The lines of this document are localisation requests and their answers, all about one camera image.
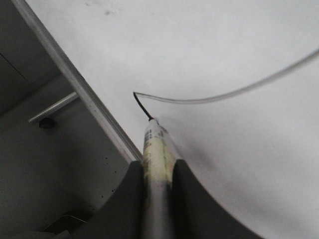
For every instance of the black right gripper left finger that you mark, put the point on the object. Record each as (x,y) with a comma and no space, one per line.
(119,218)

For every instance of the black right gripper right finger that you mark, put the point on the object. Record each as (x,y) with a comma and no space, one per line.
(196,214)

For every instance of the white black whiteboard marker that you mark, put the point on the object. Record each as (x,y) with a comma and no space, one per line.
(159,157)

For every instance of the white whiteboard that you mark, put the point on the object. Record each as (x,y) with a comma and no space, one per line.
(235,83)

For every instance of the grey horizontal crossbar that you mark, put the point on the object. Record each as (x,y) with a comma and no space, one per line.
(54,107)

